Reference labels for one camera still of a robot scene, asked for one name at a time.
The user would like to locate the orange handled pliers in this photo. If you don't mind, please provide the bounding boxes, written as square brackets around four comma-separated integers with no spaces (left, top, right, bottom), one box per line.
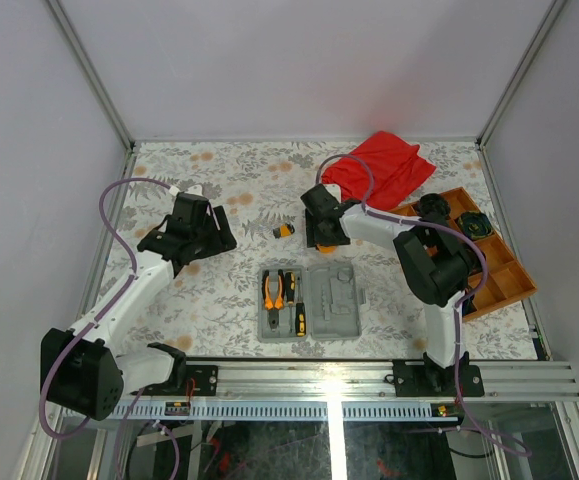
[262,269,284,331]

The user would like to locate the black yellow screwdriver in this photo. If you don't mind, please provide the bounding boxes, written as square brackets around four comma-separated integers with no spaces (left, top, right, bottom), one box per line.
[283,271,296,305]
[295,276,306,337]

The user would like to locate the purple cable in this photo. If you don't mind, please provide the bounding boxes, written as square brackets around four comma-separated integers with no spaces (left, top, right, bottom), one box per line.
[37,177,180,480]
[316,153,533,459]

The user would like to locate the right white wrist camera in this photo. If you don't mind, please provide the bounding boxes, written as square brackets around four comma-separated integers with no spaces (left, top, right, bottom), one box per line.
[325,184,341,201]

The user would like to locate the orange tape measure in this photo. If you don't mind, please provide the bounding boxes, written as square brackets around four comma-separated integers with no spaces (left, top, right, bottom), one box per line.
[316,244,338,254]

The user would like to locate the hex key set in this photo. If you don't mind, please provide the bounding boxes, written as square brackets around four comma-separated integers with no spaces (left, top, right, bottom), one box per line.
[272,224,295,239]

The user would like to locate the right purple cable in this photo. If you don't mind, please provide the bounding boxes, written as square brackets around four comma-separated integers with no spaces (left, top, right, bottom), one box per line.
[316,153,533,459]

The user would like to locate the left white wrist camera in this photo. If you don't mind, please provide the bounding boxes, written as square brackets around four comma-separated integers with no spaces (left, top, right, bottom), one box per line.
[168,184,203,196]

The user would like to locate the green black spinning top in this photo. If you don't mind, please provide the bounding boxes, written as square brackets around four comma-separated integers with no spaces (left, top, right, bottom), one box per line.
[456,211,494,242]

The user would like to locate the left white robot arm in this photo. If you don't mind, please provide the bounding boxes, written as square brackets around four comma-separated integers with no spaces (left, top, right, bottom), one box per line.
[40,192,237,420]

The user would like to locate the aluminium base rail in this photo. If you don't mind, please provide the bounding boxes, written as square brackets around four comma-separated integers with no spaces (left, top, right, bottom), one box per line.
[112,360,579,421]

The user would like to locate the black spinning top upper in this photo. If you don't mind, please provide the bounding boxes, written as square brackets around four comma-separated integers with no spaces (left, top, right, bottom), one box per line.
[414,193,451,219]

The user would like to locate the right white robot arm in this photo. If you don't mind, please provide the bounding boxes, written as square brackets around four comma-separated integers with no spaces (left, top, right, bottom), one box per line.
[301,184,486,395]

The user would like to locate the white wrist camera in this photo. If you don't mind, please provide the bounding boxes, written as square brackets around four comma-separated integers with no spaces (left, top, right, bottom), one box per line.
[168,184,203,196]
[325,184,341,201]

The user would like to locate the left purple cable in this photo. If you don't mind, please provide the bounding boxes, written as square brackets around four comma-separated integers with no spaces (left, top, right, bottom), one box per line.
[37,177,180,480]

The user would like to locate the red folded cloth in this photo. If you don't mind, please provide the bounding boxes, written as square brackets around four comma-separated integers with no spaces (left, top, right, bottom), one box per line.
[321,131,436,211]

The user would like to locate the wooden compartment tray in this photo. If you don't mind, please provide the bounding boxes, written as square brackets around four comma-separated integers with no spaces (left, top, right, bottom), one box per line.
[386,186,538,322]

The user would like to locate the grey plastic tool case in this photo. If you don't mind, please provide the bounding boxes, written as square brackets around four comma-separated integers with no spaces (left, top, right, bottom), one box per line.
[258,263,365,343]

